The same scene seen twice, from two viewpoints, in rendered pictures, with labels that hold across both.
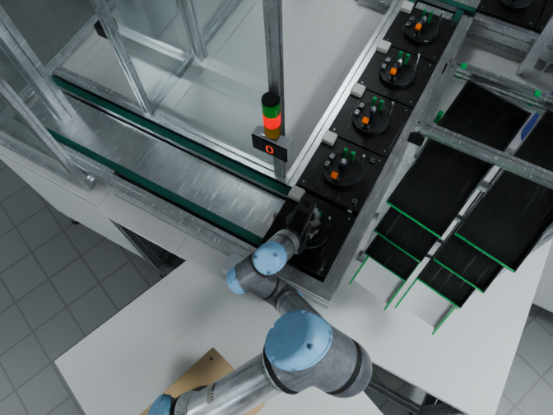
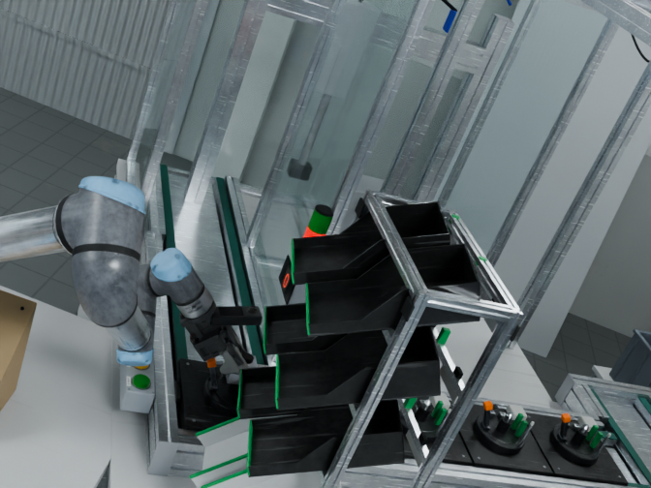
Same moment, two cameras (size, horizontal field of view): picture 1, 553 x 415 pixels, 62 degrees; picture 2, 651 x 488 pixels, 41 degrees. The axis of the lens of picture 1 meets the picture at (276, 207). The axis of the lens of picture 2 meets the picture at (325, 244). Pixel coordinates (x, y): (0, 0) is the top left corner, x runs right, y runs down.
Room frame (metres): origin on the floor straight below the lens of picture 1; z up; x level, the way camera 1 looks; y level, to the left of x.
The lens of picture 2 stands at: (-0.78, -1.13, 2.27)
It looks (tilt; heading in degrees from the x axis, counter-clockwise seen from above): 26 degrees down; 35
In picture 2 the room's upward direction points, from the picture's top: 22 degrees clockwise
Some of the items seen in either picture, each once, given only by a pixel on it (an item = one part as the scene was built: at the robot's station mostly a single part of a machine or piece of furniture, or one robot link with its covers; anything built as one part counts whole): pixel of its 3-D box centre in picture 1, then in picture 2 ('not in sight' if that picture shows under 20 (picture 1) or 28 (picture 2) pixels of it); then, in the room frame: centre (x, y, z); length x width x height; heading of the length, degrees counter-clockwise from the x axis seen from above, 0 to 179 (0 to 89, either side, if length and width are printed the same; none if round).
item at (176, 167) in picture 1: (237, 194); (221, 341); (0.76, 0.14, 0.91); 0.84 x 0.28 x 0.10; 57
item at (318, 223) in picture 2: (271, 105); (321, 220); (0.78, -0.01, 1.39); 0.05 x 0.05 x 0.05
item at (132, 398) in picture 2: (255, 277); (137, 373); (0.44, 0.09, 0.93); 0.21 x 0.07 x 0.06; 57
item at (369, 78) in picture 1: (398, 66); (505, 423); (1.20, -0.50, 1.01); 0.24 x 0.24 x 0.13; 57
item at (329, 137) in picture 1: (342, 165); not in sight; (0.79, -0.24, 1.01); 0.24 x 0.24 x 0.13; 57
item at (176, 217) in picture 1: (216, 237); (157, 334); (0.59, 0.21, 0.91); 0.89 x 0.06 x 0.11; 57
